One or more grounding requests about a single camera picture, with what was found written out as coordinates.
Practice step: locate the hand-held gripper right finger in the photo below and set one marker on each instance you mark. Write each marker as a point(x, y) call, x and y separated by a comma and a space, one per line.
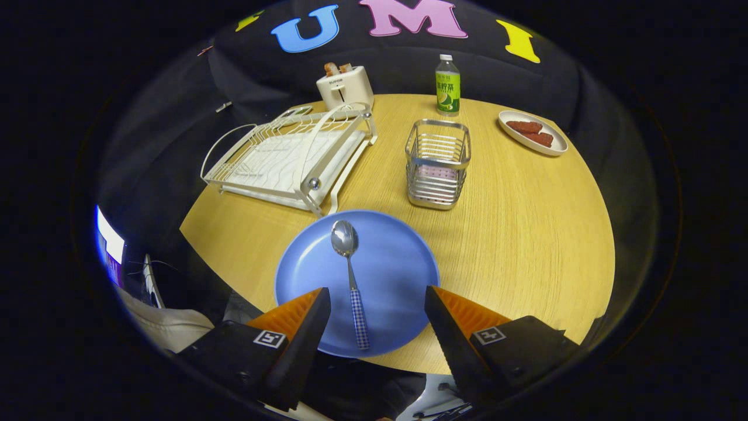
point(450, 351)

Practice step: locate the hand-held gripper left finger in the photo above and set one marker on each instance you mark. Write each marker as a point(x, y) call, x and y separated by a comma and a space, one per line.
point(304, 351)

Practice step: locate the blue plate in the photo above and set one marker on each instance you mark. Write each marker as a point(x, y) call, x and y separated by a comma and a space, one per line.
point(391, 263)

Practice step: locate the small white plate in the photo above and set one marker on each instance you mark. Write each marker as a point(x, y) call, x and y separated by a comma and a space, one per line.
point(526, 140)

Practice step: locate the white cushion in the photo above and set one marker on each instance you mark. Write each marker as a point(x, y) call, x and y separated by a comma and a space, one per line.
point(169, 327)

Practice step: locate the lit monitor screen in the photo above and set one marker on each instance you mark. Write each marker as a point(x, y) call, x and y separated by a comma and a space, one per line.
point(110, 242)

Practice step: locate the brown meat piece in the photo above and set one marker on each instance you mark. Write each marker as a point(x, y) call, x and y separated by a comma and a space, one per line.
point(540, 139)
point(524, 126)

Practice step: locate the small white clip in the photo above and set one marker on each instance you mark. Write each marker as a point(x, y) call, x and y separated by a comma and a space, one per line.
point(223, 106)

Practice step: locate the green label drink bottle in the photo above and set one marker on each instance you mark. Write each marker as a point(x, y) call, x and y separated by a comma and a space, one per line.
point(448, 88)

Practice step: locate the cream toaster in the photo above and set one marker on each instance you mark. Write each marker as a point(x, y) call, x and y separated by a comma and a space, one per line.
point(347, 90)

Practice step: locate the small red clip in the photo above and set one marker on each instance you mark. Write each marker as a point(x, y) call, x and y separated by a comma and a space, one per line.
point(204, 51)

